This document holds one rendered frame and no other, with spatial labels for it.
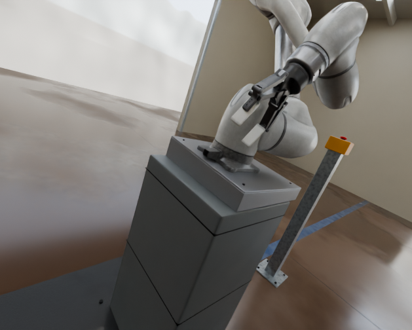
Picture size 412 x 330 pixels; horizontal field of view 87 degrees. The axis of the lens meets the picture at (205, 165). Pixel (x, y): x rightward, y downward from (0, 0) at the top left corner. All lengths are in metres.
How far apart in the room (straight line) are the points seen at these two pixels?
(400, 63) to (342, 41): 6.26
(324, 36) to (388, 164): 5.93
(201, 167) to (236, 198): 0.16
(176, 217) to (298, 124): 0.52
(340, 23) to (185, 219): 0.63
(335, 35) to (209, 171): 0.46
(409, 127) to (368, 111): 0.87
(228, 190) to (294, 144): 0.32
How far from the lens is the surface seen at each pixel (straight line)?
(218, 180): 0.64
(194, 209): 0.63
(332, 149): 1.53
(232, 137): 0.70
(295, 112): 0.85
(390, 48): 7.08
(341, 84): 0.75
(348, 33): 0.68
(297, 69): 0.61
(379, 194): 6.53
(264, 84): 0.53
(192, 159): 0.73
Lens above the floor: 1.06
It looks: 17 degrees down
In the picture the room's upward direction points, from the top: 20 degrees clockwise
